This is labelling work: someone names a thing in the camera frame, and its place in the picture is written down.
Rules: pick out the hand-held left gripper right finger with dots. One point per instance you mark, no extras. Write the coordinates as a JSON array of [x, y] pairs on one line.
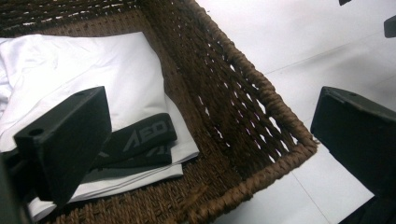
[[361, 137]]

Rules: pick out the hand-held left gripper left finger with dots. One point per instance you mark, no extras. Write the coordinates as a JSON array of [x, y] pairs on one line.
[[68, 140]]

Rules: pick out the white garment black waistband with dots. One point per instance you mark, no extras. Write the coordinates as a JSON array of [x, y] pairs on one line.
[[102, 71]]

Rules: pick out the brown woven basket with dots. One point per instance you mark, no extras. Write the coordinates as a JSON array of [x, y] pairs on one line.
[[218, 93]]

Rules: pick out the white table cover sheet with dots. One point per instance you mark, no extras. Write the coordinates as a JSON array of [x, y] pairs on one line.
[[311, 46]]

